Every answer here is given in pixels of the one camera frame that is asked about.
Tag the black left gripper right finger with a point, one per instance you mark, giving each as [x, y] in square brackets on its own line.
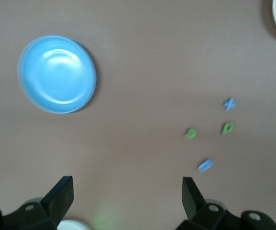
[192, 201]

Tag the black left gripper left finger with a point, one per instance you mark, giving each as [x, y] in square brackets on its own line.
[56, 198]

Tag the blue letter m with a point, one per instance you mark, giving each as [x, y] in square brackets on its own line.
[205, 165]

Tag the green letter u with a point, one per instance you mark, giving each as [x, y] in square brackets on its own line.
[190, 134]

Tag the green letter p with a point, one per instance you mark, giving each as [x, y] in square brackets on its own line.
[226, 129]

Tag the blue letter x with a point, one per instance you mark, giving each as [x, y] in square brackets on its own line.
[229, 104]

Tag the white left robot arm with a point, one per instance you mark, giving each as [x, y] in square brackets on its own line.
[73, 225]

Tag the blue plate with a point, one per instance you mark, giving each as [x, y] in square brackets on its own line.
[56, 76]

